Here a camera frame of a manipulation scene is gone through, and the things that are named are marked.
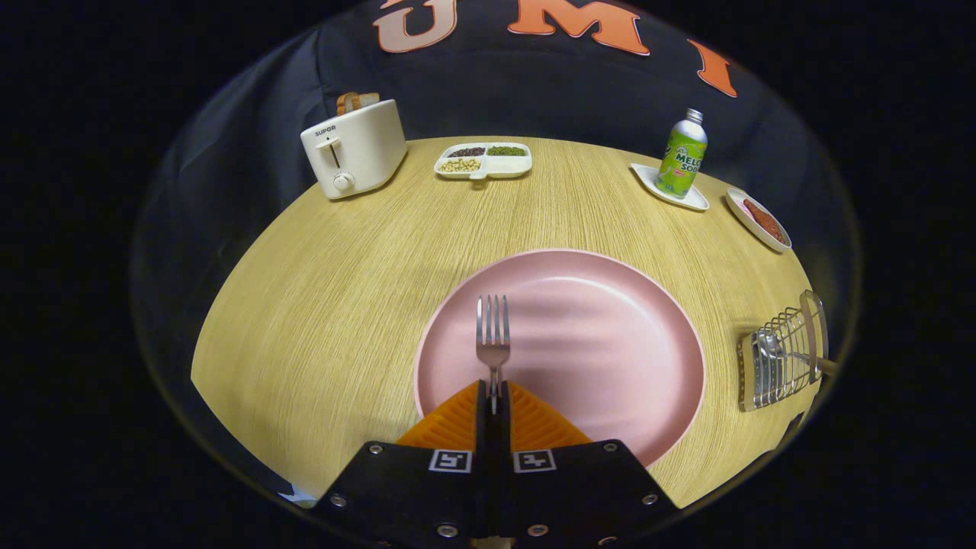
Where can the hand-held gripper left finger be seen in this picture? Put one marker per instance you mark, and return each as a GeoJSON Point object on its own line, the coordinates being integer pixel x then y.
{"type": "Point", "coordinates": [479, 442]}

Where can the yellow soybeans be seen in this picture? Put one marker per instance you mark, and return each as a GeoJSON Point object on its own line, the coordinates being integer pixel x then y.
{"type": "Point", "coordinates": [460, 165]}

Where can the dark red beans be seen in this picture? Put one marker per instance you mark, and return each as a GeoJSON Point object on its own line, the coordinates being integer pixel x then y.
{"type": "Point", "coordinates": [467, 152]}

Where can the black backdrop cloth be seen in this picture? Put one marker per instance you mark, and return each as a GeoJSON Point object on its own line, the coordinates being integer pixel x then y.
{"type": "Point", "coordinates": [534, 91]}

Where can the brown toast slice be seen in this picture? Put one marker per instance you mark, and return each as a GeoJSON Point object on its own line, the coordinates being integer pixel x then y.
{"type": "Point", "coordinates": [368, 100]}
{"type": "Point", "coordinates": [347, 103]}

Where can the pink round plate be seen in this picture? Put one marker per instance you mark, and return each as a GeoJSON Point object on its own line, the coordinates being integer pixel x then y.
{"type": "Point", "coordinates": [595, 343]}

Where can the red meat slab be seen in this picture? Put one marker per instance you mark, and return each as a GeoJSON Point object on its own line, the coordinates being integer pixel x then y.
{"type": "Point", "coordinates": [765, 223]}

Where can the white food plate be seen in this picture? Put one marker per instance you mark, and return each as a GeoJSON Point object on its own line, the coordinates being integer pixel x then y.
{"type": "Point", "coordinates": [751, 225]}

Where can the green soda bottle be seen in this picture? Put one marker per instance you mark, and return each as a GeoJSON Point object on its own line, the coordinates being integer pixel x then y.
{"type": "Point", "coordinates": [681, 164]}

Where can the white divided dish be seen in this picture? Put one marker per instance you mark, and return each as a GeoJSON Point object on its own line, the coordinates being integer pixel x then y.
{"type": "Point", "coordinates": [503, 166]}

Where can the white square coaster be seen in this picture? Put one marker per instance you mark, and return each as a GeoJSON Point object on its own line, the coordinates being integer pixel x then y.
{"type": "Point", "coordinates": [648, 179]}

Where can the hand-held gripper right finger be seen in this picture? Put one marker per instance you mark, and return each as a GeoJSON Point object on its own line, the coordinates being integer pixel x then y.
{"type": "Point", "coordinates": [508, 442]}

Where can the green mung beans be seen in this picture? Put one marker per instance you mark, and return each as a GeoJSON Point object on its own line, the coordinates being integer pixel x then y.
{"type": "Point", "coordinates": [507, 151]}

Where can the white toaster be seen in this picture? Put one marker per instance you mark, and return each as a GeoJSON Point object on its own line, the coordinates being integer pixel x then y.
{"type": "Point", "coordinates": [366, 149]}

